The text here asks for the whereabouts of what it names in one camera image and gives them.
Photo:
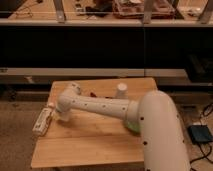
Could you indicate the green bowl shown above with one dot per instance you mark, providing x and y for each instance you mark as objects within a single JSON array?
[{"x": 132, "y": 127}]

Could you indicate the black power adapter box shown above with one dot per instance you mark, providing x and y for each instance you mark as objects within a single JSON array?
[{"x": 200, "y": 134}]

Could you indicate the white plastic bottle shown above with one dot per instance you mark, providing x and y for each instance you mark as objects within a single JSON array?
[{"x": 42, "y": 123}]

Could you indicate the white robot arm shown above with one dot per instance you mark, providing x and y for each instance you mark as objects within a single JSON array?
[{"x": 163, "y": 144}]

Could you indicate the cluttered tray on shelf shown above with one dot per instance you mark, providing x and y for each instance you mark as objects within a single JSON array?
[{"x": 135, "y": 9}]

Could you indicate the white paper cup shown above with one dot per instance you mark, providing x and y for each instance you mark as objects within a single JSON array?
[{"x": 121, "y": 91}]

